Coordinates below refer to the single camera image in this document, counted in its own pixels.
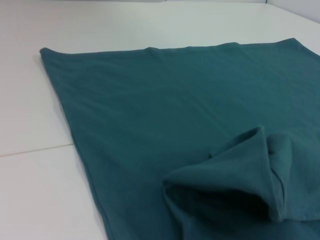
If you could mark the teal t-shirt with FREE print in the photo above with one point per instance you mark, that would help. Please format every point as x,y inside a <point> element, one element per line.
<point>175,125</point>

